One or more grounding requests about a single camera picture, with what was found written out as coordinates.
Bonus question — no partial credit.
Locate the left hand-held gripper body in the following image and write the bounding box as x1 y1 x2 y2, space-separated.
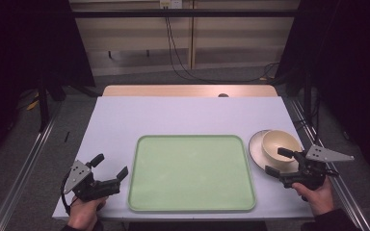
62 159 122 203

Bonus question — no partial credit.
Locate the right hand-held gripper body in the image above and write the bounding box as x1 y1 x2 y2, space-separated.
278 143 356 191

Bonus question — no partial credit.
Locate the cream bowl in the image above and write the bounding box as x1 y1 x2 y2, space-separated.
261 129 303 165

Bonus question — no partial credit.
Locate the person's right hand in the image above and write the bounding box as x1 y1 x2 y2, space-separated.
291 176 335 217

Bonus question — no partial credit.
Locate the person's left hand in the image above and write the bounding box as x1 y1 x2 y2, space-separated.
66 195 109 231

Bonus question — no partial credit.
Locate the white plate with dark rim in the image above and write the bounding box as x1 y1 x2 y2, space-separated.
248 129 301 174

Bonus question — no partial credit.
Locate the light green tray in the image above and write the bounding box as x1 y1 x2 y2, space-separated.
127 134 257 214

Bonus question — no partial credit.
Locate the black metal stand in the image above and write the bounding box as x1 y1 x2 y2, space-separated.
37 75 51 133

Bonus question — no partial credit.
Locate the yellow floor object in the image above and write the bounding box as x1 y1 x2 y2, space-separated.
26 91 41 112

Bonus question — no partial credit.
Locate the white table board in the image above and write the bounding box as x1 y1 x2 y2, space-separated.
51 95 314 222

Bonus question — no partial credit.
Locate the wooden table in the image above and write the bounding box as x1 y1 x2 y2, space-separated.
101 84 279 98

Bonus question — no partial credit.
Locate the black curtain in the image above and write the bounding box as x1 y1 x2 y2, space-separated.
275 0 370 186
0 0 96 169

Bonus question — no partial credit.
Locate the black horizontal bar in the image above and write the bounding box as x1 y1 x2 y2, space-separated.
71 9 301 19

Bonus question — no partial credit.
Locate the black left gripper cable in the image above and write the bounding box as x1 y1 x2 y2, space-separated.
60 171 74 216

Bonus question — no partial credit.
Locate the aluminium floor rail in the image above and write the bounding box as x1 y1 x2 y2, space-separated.
0 104 63 231
289 98 370 231

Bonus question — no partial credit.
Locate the black wall cable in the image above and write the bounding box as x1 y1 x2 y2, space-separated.
164 6 280 85
166 15 271 84

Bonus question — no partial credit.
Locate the wooden wall post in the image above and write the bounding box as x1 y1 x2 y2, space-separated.
188 0 197 70

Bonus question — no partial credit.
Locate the white wall power outlet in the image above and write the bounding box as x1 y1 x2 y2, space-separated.
159 0 183 10

